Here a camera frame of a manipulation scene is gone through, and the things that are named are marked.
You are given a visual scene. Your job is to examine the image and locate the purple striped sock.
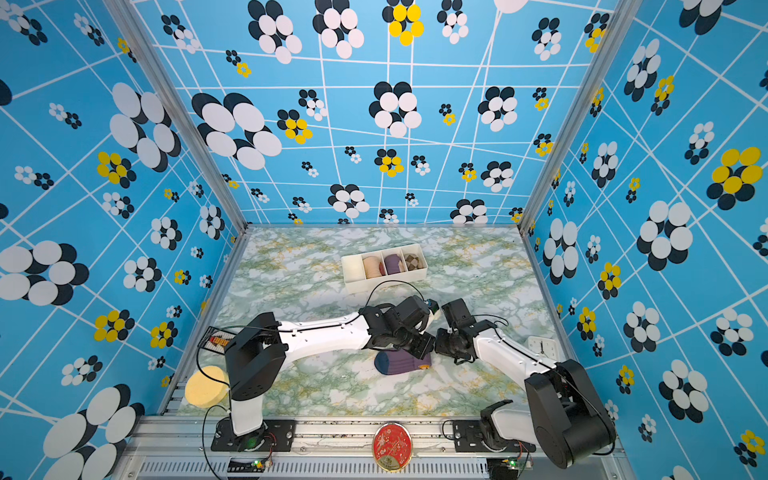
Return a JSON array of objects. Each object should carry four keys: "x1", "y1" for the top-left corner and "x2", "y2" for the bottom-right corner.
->
[{"x1": 374, "y1": 350, "x2": 432, "y2": 376}]

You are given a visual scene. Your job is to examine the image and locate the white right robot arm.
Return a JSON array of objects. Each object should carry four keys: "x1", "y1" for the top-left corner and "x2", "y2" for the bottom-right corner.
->
[{"x1": 435, "y1": 299, "x2": 617, "y2": 469}]

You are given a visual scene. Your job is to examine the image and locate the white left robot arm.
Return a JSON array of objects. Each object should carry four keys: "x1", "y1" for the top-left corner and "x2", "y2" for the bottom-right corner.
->
[{"x1": 224, "y1": 295, "x2": 439, "y2": 437}]

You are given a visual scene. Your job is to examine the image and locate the purple rolled sock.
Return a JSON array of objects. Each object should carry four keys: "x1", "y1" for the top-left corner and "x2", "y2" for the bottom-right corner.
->
[{"x1": 384, "y1": 254, "x2": 406, "y2": 275}]

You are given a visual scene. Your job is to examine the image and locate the brown patterned rolled sock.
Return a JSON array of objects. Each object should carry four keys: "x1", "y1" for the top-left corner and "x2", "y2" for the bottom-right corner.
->
[{"x1": 404, "y1": 253, "x2": 424, "y2": 271}]

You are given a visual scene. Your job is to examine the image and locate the white divided organizer tray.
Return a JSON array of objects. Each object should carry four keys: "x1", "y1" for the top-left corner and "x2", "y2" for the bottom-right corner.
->
[{"x1": 341, "y1": 244, "x2": 428, "y2": 294}]

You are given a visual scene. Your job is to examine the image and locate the pink rolled sock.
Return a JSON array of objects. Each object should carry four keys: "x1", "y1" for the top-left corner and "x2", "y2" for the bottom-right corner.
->
[{"x1": 363, "y1": 256, "x2": 386, "y2": 279}]

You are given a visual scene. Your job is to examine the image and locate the white power socket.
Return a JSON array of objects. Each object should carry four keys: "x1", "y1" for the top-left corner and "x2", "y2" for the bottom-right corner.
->
[{"x1": 527, "y1": 336, "x2": 561, "y2": 361}]

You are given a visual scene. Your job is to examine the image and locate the red round badge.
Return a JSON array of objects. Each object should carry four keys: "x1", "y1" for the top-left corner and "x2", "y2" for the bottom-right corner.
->
[{"x1": 372, "y1": 422, "x2": 413, "y2": 473}]

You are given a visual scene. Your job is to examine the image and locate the right green circuit board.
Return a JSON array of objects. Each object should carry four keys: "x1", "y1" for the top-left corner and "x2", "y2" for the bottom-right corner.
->
[{"x1": 487, "y1": 458, "x2": 521, "y2": 476}]

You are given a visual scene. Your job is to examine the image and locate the green circuit board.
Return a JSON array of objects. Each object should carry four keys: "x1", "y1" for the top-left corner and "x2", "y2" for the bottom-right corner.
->
[
  {"x1": 227, "y1": 459, "x2": 272, "y2": 474},
  {"x1": 487, "y1": 458, "x2": 521, "y2": 476}
]

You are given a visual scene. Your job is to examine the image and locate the small picture card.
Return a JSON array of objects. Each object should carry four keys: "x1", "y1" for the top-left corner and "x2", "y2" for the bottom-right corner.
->
[{"x1": 197, "y1": 326, "x2": 236, "y2": 355}]

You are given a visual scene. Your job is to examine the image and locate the left green circuit board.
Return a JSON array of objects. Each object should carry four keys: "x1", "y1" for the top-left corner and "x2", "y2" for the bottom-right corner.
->
[{"x1": 227, "y1": 459, "x2": 272, "y2": 474}]

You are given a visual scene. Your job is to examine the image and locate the yellow round sponge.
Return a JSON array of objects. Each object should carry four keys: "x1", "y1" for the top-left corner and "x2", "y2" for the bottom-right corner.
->
[{"x1": 184, "y1": 365, "x2": 229, "y2": 409}]

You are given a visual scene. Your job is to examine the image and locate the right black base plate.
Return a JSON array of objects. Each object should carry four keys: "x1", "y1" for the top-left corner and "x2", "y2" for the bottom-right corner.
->
[{"x1": 448, "y1": 420, "x2": 538, "y2": 455}]

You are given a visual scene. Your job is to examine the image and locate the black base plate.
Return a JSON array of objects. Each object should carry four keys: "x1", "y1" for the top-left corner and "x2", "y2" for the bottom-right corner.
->
[
  {"x1": 210, "y1": 416, "x2": 297, "y2": 453},
  {"x1": 448, "y1": 420, "x2": 538, "y2": 455}
]

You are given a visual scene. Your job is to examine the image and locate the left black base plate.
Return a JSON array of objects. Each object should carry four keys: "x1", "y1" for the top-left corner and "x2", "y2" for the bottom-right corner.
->
[{"x1": 210, "y1": 416, "x2": 297, "y2": 453}]

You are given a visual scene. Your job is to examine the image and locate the aluminium front rail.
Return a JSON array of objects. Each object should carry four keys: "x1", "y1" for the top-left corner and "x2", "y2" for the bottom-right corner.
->
[{"x1": 113, "y1": 416, "x2": 636, "y2": 479}]

